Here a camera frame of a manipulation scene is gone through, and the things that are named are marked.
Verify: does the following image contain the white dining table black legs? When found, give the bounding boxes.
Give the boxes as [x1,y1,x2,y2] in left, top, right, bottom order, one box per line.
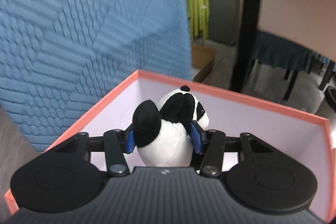
[230,0,335,93]

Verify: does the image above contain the brown cardboard box on floor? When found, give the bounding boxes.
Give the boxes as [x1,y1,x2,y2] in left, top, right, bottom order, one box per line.
[191,43,219,85]

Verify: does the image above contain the panda plush toy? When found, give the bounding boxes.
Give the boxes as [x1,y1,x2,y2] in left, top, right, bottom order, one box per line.
[132,85,210,167]

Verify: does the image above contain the dark teal skirted chair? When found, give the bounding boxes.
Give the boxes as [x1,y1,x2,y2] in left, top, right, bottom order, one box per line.
[243,31,324,113]

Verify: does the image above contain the blue knitted blanket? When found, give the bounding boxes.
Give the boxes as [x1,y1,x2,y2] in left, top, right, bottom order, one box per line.
[1,0,191,152]

